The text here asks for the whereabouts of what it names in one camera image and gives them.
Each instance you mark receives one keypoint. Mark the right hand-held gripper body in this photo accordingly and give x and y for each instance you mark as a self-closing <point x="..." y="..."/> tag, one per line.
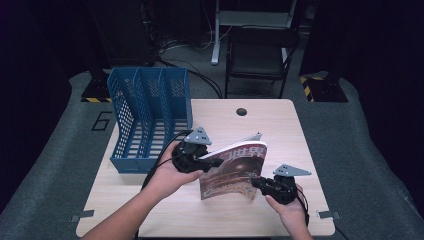
<point x="281" y="190"/>

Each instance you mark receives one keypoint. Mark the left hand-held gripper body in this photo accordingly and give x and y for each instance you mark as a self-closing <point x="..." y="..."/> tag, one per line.
<point x="186" y="160"/>

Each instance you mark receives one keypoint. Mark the red cover magazine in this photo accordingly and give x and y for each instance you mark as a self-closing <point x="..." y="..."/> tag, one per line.
<point x="233" y="173"/>

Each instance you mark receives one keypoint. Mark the blue plastic file rack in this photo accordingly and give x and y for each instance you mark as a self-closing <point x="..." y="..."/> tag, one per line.
<point x="150" y="166"/>

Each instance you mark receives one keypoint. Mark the person's right hand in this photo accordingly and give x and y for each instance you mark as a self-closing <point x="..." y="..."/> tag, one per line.
<point x="290" y="213"/>

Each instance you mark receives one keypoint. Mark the person's left hand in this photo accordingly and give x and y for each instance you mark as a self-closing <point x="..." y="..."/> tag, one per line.
<point x="166" y="180"/>

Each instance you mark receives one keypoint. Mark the grey tape strip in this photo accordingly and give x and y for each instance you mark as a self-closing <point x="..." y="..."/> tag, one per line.
<point x="81" y="215"/>
<point x="330" y="215"/>

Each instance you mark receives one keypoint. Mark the black stand base striped edge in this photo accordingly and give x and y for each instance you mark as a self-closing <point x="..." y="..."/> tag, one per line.
<point x="325" y="90"/>
<point x="96" y="91"/>

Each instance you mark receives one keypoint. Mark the black folding chair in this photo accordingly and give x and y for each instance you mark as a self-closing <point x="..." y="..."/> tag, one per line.
<point x="256" y="56"/>

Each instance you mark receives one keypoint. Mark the black metal chair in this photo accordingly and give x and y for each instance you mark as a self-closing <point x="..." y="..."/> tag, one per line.
<point x="216" y="40"/>

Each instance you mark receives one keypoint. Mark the black cabinet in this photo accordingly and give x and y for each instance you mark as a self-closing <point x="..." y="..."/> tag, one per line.
<point x="120" y="33"/>

